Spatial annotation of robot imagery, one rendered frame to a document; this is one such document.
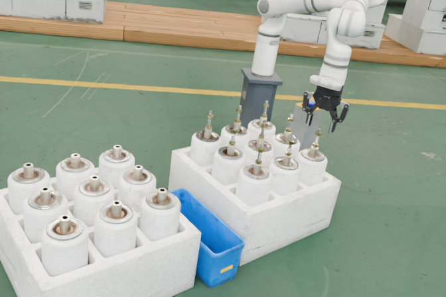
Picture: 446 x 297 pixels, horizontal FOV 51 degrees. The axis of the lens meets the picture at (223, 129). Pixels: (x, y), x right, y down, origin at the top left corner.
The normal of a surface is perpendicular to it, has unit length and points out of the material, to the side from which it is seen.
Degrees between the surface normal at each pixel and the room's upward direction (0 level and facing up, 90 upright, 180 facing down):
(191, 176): 90
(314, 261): 0
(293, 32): 90
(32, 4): 90
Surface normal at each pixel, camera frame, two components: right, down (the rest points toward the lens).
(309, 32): 0.17, 0.44
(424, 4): -0.98, -0.04
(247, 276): 0.14, -0.89
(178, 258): 0.61, 0.41
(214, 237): -0.77, 0.14
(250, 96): -0.58, 0.27
